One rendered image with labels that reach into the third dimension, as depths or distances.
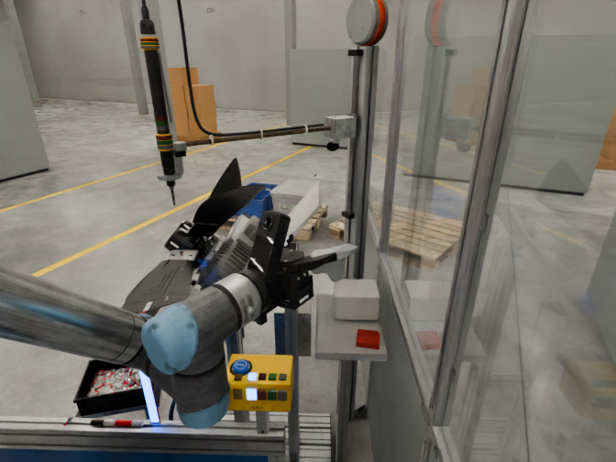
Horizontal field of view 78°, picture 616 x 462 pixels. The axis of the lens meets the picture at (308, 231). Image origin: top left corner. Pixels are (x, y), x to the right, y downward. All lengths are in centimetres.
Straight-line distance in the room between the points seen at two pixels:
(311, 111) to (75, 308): 815
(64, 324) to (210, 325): 17
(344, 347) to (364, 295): 21
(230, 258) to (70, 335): 78
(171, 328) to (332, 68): 798
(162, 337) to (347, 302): 102
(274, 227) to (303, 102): 807
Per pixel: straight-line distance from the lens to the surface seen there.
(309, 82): 854
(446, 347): 87
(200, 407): 59
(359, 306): 145
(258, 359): 102
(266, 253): 59
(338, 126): 140
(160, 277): 120
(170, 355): 50
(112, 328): 60
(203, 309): 52
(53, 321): 55
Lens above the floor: 176
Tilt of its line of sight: 24 degrees down
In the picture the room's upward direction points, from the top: straight up
